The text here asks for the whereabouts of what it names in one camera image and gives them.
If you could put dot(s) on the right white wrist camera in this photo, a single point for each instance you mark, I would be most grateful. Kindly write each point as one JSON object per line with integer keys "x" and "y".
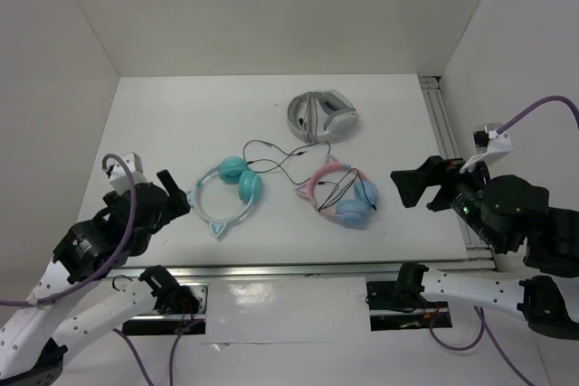
{"x": 491, "y": 144}

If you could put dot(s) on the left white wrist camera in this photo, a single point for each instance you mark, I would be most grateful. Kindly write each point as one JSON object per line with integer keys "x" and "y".
{"x": 117, "y": 170}

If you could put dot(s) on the aluminium front rail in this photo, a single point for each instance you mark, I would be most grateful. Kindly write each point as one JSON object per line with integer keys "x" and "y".
{"x": 367, "y": 270}

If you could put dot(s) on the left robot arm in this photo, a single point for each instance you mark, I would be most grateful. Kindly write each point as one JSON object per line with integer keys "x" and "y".
{"x": 43, "y": 334}

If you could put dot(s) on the grey white headphones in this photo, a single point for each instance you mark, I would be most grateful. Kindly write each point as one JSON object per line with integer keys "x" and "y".
{"x": 321, "y": 115}

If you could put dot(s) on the aluminium side rail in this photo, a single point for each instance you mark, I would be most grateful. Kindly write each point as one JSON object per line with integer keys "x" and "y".
{"x": 447, "y": 238}

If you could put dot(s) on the teal cat-ear headphones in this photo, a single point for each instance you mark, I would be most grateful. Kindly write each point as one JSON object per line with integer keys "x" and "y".
{"x": 225, "y": 194}

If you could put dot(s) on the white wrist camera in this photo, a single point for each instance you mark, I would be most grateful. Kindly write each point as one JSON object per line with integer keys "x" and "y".
{"x": 491, "y": 144}
{"x": 117, "y": 170}

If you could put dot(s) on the pink blue cat-ear headphones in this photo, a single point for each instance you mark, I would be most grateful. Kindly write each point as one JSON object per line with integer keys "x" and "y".
{"x": 352, "y": 199}

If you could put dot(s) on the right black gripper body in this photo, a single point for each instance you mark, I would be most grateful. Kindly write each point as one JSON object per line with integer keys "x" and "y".
{"x": 458, "y": 192}

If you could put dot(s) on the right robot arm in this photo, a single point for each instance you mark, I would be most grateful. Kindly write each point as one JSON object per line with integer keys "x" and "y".
{"x": 534, "y": 244}

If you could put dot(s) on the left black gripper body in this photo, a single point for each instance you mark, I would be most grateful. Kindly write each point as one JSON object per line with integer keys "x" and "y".
{"x": 113, "y": 199}

